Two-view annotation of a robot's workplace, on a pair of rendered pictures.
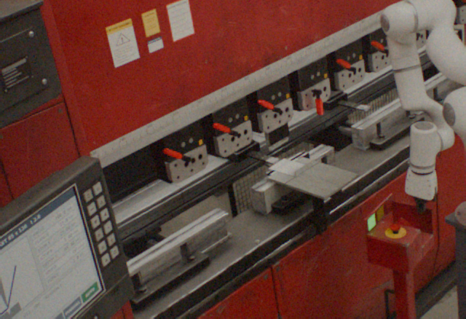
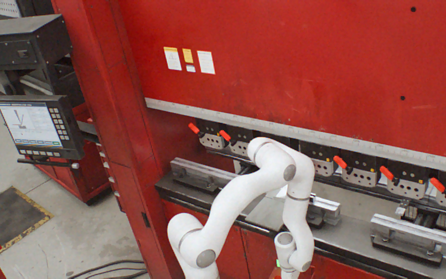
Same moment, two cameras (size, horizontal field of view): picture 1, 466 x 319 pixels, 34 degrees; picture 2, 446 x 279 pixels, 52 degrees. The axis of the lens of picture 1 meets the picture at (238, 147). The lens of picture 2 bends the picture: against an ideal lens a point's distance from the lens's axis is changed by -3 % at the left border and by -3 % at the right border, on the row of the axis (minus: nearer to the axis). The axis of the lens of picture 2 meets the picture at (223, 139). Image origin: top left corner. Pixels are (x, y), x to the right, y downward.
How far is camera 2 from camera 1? 267 cm
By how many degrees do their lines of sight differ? 70
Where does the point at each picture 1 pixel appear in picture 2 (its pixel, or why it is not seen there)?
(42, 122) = (92, 74)
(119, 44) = (170, 58)
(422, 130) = (276, 239)
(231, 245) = not seen: hidden behind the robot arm
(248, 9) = (257, 79)
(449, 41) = (226, 189)
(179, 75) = (205, 91)
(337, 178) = (272, 220)
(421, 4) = (262, 153)
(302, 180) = (269, 203)
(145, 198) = not seen: hidden behind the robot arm
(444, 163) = not seen: outside the picture
